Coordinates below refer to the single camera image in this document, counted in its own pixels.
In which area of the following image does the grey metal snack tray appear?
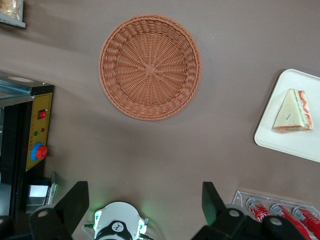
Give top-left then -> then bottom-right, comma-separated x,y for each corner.
0,0 -> 27,29

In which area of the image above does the small silver metal box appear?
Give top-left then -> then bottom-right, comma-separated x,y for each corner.
26,172 -> 60,213

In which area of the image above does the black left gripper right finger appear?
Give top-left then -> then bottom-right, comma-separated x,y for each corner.
191,181 -> 312,240

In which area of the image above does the clear fried snack bag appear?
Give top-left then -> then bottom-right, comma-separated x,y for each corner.
0,0 -> 21,20

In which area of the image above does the black machine with yellow panel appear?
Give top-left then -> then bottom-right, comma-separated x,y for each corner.
0,70 -> 55,221

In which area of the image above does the cream rectangular serving tray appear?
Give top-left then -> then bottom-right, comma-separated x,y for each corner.
253,68 -> 320,163

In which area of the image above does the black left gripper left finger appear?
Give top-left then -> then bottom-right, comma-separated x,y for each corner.
29,181 -> 90,240

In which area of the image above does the triangle sandwich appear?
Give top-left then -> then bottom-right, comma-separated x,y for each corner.
271,88 -> 315,135

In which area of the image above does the clear acrylic bottle rack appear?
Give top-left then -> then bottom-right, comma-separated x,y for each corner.
231,189 -> 320,240

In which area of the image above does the brown round wicker basket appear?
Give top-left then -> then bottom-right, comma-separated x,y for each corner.
98,13 -> 203,122

